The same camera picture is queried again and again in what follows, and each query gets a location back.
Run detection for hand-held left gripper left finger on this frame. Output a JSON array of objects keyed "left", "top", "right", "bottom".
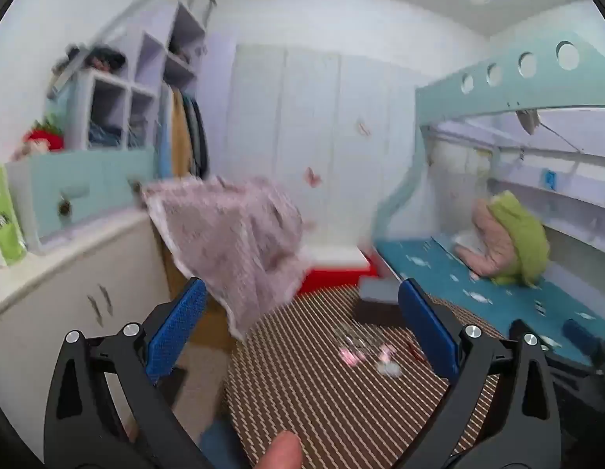
[{"left": 44, "top": 277, "right": 235, "bottom": 469}]

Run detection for pink patterned cloth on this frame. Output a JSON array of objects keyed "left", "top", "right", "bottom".
[{"left": 141, "top": 176, "right": 313, "bottom": 343}]

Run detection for yellow hanging garment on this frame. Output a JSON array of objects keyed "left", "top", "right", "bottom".
[{"left": 170, "top": 88, "right": 193, "bottom": 179}]

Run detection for white wardrobe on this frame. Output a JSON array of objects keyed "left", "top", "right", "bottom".
[{"left": 229, "top": 44, "right": 421, "bottom": 251}]

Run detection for teal drawer unit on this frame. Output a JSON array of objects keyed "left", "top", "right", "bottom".
[{"left": 6, "top": 147, "right": 159, "bottom": 255}]

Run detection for green and white box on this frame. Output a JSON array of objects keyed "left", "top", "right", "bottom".
[{"left": 0, "top": 166, "right": 28, "bottom": 267}]

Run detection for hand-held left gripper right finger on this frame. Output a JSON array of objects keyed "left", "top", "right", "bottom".
[{"left": 397, "top": 278, "right": 562, "bottom": 469}]

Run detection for blue bed sheet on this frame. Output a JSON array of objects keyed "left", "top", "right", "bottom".
[{"left": 373, "top": 237, "right": 605, "bottom": 367}]

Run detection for dark hanging garments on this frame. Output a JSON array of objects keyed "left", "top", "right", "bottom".
[{"left": 185, "top": 95, "right": 211, "bottom": 179}]

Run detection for white stepped shelf unit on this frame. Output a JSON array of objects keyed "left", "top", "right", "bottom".
[{"left": 80, "top": 0, "right": 208, "bottom": 152}]

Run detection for white cabinet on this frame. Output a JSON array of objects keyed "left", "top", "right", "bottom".
[{"left": 0, "top": 210, "right": 172, "bottom": 426}]

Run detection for person's left hand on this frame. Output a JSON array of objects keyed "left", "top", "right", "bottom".
[{"left": 256, "top": 430, "right": 303, "bottom": 469}]

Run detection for dark items on shelf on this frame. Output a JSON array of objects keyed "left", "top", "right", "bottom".
[{"left": 66, "top": 45, "right": 127, "bottom": 72}]

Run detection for folded blue jeans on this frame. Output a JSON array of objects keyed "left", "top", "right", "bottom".
[{"left": 87, "top": 122, "right": 124, "bottom": 150}]

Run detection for grey rectangular box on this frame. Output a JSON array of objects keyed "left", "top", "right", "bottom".
[{"left": 356, "top": 276, "right": 407, "bottom": 326}]

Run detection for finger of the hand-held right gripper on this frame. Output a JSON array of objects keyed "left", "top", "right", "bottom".
[
  {"left": 547, "top": 356, "right": 605, "bottom": 416},
  {"left": 562, "top": 319, "right": 605, "bottom": 377}
]

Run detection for person's blue trouser leg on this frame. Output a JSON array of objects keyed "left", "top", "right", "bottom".
[{"left": 199, "top": 420, "right": 249, "bottom": 469}]

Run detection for red storage box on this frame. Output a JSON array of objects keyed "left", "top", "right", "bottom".
[{"left": 295, "top": 247, "right": 377, "bottom": 300}]

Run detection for red plush toy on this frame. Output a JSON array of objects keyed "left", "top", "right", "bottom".
[{"left": 11, "top": 117, "right": 65, "bottom": 160}]

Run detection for teal bunk bed frame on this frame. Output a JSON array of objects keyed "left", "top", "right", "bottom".
[{"left": 375, "top": 29, "right": 605, "bottom": 255}]

